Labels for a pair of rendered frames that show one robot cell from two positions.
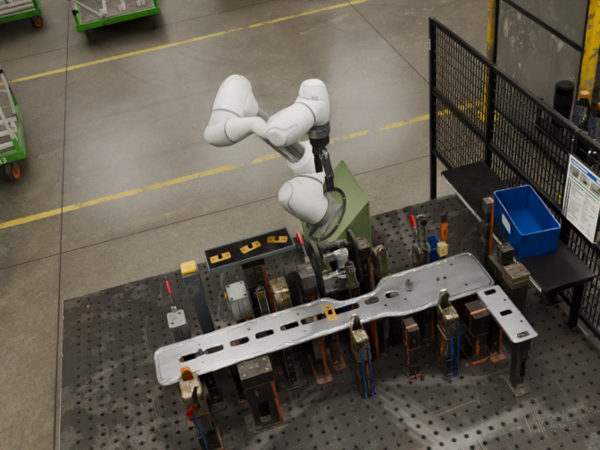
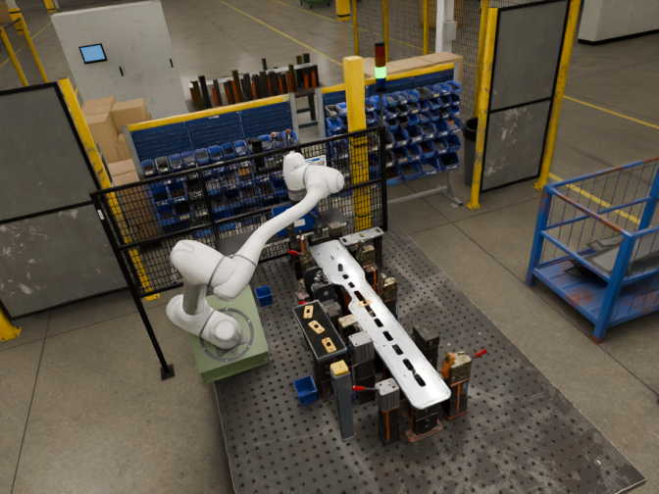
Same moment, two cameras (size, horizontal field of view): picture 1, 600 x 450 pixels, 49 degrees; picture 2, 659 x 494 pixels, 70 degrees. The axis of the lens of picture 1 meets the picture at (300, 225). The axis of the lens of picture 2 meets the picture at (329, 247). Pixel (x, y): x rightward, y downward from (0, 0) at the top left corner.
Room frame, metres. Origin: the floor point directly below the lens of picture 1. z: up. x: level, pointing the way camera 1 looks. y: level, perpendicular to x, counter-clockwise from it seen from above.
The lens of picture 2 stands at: (2.24, 1.83, 2.68)
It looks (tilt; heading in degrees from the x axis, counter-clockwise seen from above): 34 degrees down; 263
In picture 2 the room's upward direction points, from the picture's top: 6 degrees counter-clockwise
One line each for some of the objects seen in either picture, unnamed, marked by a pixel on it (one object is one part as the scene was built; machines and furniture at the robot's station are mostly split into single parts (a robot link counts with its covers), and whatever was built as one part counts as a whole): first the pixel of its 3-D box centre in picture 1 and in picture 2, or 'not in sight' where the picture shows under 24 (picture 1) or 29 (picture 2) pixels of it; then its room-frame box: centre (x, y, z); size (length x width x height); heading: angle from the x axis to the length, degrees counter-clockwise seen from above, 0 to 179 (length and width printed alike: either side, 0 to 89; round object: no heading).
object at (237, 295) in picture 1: (245, 325); (363, 368); (1.94, 0.29, 0.90); 0.13 x 0.10 x 0.41; 10
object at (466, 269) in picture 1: (326, 316); (367, 305); (1.83, -0.04, 1.00); 1.38 x 0.22 x 0.02; 100
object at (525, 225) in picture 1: (524, 220); (296, 218); (2.08, -0.93, 1.10); 0.30 x 0.17 x 0.13; 2
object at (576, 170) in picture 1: (583, 198); (313, 176); (1.92, -1.08, 1.30); 0.23 x 0.02 x 0.31; 10
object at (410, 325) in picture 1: (412, 349); (372, 287); (1.72, -0.36, 0.84); 0.11 x 0.08 x 0.29; 10
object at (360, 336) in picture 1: (362, 361); (388, 304); (1.68, -0.15, 0.87); 0.12 x 0.09 x 0.35; 10
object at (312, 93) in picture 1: (312, 103); (297, 171); (2.09, -0.11, 1.80); 0.13 x 0.11 x 0.16; 139
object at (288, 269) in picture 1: (295, 302); (335, 340); (2.03, 0.07, 0.90); 0.05 x 0.05 x 0.40; 10
